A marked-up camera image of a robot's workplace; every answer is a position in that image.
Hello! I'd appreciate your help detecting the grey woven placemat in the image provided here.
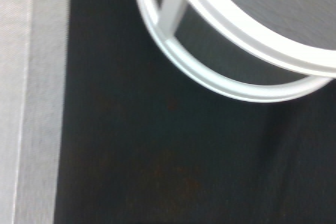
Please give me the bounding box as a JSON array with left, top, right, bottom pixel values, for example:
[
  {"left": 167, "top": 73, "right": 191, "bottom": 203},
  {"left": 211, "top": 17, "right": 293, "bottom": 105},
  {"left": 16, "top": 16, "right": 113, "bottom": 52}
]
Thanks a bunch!
[{"left": 0, "top": 0, "right": 70, "bottom": 224}]

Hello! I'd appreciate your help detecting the white two-tier round shelf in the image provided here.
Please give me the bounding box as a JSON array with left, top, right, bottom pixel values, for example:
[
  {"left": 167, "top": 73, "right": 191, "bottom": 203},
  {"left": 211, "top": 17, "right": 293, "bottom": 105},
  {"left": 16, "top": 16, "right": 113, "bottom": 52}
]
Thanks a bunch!
[{"left": 137, "top": 0, "right": 336, "bottom": 103}]

